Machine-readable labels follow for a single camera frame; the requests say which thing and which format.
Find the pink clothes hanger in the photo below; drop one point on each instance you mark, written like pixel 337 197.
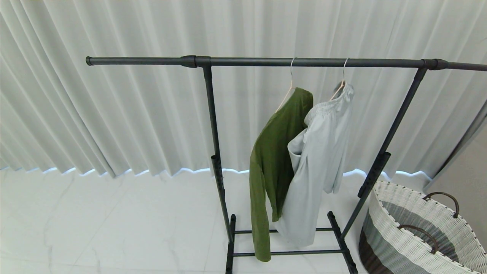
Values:
pixel 285 97
pixel 341 85

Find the pale grey shorts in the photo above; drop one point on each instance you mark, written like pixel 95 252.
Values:
pixel 315 171

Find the black clothes rack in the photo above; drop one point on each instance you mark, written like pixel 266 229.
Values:
pixel 247 61

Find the green garment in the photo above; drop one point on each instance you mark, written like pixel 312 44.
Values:
pixel 274 152

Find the white curtain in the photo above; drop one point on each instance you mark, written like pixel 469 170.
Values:
pixel 133 114

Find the white laundry basket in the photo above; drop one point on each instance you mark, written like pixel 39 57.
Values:
pixel 403 236

